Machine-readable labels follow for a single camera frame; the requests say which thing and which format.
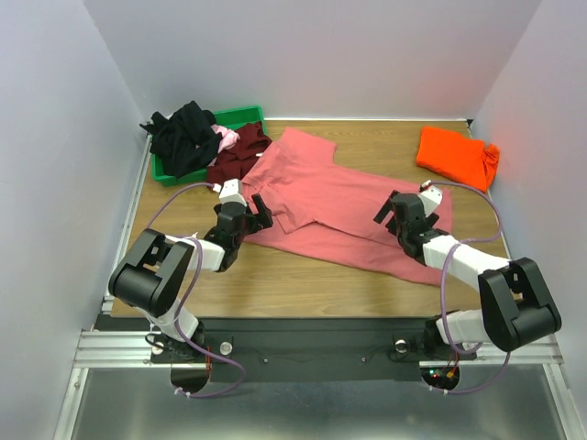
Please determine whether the salmon pink t-shirt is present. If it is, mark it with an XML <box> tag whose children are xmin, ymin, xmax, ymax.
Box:
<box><xmin>242</xmin><ymin>127</ymin><xmax>440</xmax><ymax>285</ymax></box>

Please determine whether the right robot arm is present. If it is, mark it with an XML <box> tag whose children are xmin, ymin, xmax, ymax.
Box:
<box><xmin>374</xmin><ymin>182</ymin><xmax>562</xmax><ymax>358</ymax></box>

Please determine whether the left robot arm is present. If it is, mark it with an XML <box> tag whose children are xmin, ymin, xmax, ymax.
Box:
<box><xmin>108</xmin><ymin>193</ymin><xmax>273</xmax><ymax>361</ymax></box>

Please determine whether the maroon t-shirt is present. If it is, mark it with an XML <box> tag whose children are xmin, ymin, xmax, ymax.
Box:
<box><xmin>205</xmin><ymin>122</ymin><xmax>272</xmax><ymax>184</ymax></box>

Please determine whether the light pink t-shirt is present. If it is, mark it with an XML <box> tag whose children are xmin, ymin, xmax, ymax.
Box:
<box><xmin>211</xmin><ymin>124</ymin><xmax>240</xmax><ymax>153</ymax></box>

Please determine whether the folded orange t-shirt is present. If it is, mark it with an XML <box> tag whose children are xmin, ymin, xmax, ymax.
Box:
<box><xmin>415</xmin><ymin>126</ymin><xmax>500</xmax><ymax>193</ymax></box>

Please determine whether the black t-shirt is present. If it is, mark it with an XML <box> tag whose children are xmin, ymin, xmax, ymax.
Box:
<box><xmin>143</xmin><ymin>101</ymin><xmax>222</xmax><ymax>179</ymax></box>

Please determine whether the green plastic bin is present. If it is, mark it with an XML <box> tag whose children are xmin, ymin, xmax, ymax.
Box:
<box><xmin>150</xmin><ymin>105</ymin><xmax>268</xmax><ymax>187</ymax></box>

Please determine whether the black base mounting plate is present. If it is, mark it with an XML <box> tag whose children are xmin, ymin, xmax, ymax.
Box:
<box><xmin>146</xmin><ymin>318</ymin><xmax>453</xmax><ymax>384</ymax></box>

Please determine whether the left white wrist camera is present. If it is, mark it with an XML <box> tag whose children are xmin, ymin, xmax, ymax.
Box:
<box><xmin>212</xmin><ymin>179</ymin><xmax>247</xmax><ymax>205</ymax></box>

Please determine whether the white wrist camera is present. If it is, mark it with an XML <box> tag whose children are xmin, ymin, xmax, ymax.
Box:
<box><xmin>212</xmin><ymin>179</ymin><xmax>247</xmax><ymax>205</ymax></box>
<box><xmin>418</xmin><ymin>181</ymin><xmax>443</xmax><ymax>216</ymax></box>

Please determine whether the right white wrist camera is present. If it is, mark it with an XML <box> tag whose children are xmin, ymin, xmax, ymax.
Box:
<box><xmin>418</xmin><ymin>181</ymin><xmax>443</xmax><ymax>216</ymax></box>

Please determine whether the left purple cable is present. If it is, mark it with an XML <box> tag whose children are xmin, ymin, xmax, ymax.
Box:
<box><xmin>146</xmin><ymin>181</ymin><xmax>248</xmax><ymax>400</ymax></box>

